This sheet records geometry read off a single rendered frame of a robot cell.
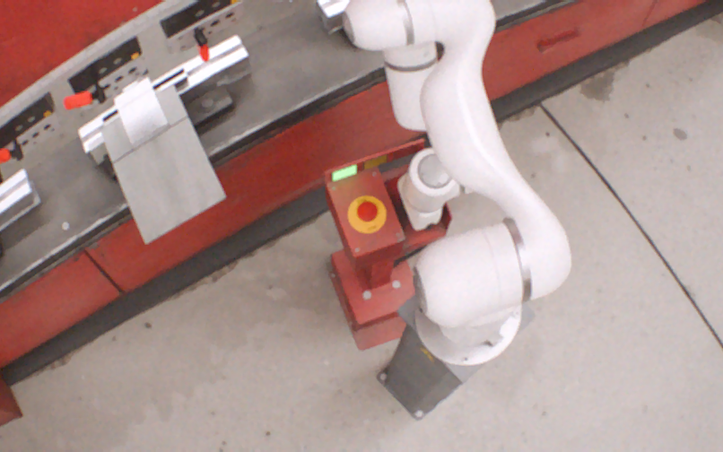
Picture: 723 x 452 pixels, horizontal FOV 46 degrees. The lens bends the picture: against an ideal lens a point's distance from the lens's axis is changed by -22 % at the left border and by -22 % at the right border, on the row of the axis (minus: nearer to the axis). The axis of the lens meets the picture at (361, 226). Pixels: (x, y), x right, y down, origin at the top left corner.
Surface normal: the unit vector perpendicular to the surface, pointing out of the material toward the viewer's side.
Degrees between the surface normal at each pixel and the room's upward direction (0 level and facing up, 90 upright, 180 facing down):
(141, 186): 0
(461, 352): 0
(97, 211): 0
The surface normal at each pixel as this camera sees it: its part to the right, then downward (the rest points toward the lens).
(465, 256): -0.07, -0.47
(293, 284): 0.02, -0.25
